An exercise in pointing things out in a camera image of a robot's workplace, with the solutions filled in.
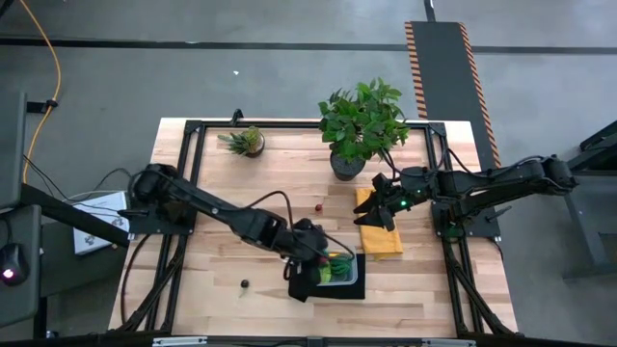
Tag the light green starfruit toy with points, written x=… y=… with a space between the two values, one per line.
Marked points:
x=326 y=274

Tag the table-level camera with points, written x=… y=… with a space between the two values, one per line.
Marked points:
x=314 y=341

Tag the leafy plant in black pot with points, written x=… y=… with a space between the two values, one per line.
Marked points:
x=361 y=125

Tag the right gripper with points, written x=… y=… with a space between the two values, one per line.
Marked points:
x=414 y=193

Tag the clear plastic tupperware container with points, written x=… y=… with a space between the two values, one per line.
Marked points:
x=356 y=274

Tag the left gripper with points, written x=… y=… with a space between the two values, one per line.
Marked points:
x=311 y=238

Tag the dark red cherry toy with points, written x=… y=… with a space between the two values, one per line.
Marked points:
x=318 y=208

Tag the silver metal bracket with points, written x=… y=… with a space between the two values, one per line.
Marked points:
x=448 y=342
x=179 y=341

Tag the grey metal stand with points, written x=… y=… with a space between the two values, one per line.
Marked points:
x=593 y=207

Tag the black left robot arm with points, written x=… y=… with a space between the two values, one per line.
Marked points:
x=217 y=212

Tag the black curved bracket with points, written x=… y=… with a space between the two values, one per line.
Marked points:
x=236 y=115

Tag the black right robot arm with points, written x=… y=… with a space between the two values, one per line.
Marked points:
x=506 y=180

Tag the black side desk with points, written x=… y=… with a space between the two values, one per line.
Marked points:
x=12 y=144

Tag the black cloth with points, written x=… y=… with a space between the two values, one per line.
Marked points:
x=337 y=292

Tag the yellow cloth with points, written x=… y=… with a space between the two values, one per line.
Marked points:
x=381 y=241

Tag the black computer mouse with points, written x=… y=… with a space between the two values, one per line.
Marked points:
x=12 y=262

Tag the white printed box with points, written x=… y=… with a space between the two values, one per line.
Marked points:
x=101 y=221

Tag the black aluminium rig frame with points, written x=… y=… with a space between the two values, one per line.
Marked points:
x=289 y=124

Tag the small black berry toy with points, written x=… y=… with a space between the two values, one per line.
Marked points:
x=244 y=283

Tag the small potted succulent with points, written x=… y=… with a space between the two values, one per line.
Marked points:
x=246 y=142

